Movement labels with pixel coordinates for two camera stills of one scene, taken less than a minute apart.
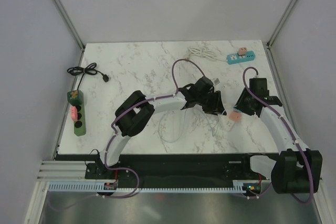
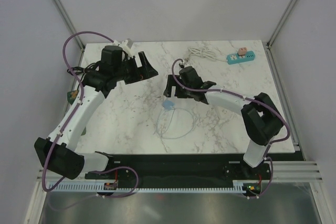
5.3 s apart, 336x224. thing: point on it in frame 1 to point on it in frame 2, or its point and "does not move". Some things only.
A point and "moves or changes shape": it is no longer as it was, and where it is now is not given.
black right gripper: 239,105 to 171,82
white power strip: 227,124 moves or changes shape
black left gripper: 216,107 to 145,72
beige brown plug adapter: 242,51 does not move
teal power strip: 235,58 does not move
